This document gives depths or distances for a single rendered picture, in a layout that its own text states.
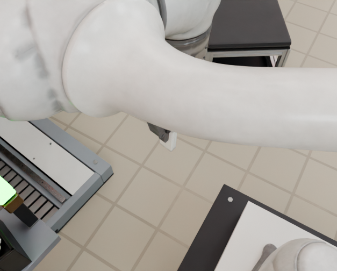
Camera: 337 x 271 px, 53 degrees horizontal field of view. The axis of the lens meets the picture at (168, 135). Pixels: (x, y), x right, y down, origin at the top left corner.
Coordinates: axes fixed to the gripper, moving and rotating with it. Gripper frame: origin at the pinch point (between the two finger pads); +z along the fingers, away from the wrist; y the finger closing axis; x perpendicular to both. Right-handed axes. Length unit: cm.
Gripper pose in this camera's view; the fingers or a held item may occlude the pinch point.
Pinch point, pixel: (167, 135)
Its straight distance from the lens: 63.5
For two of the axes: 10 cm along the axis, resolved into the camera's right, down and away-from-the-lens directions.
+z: -0.4, 5.6, 8.3
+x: -7.6, -5.5, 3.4
